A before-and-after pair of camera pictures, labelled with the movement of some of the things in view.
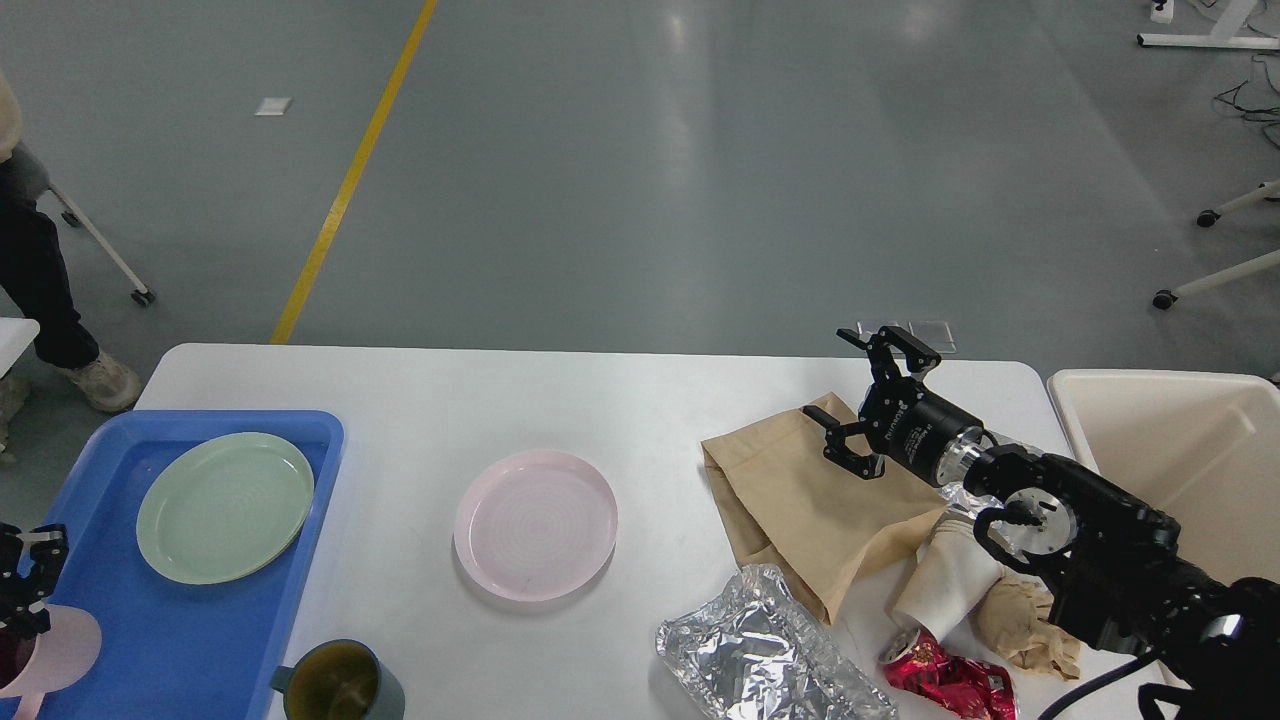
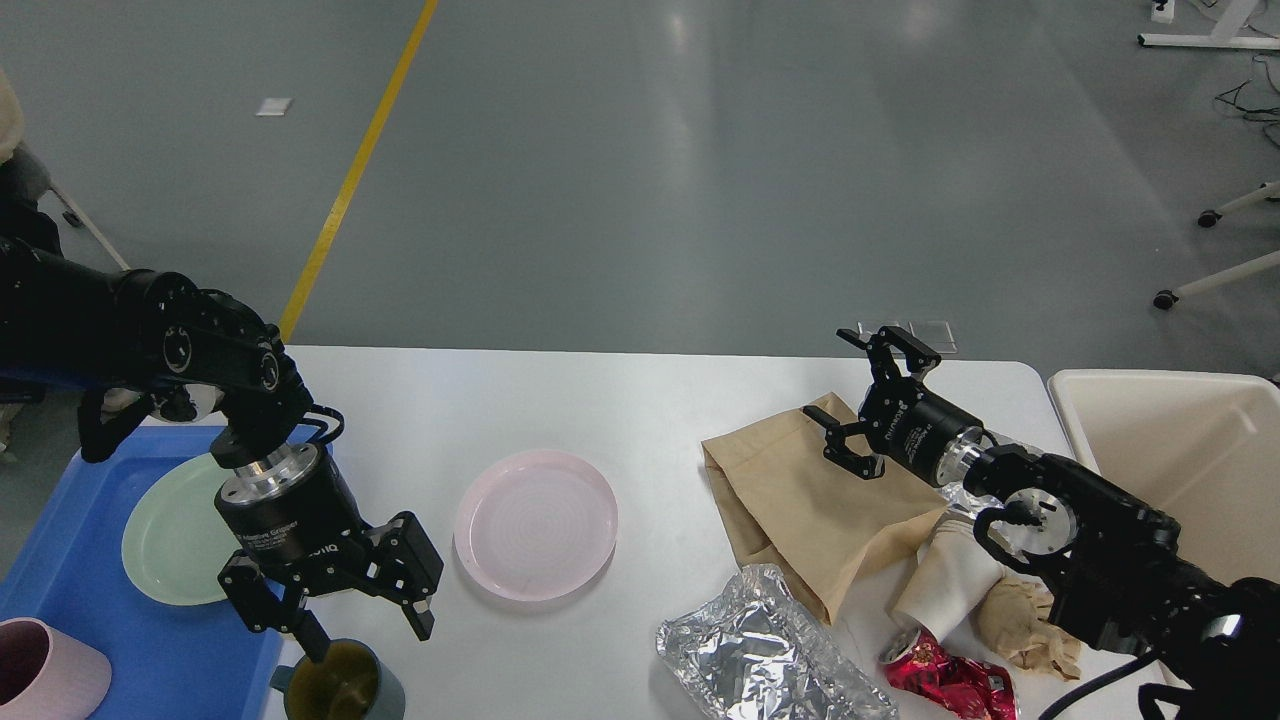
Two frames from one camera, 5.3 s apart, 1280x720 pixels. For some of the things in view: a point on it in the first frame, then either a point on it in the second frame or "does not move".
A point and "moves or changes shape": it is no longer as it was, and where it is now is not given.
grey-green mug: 339,680 does not move
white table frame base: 1222,35 does not move
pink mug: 32,665 moves or changes shape
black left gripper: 49,547 -> 294,511
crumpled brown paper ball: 1011,616 does not move
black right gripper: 922,432 does not move
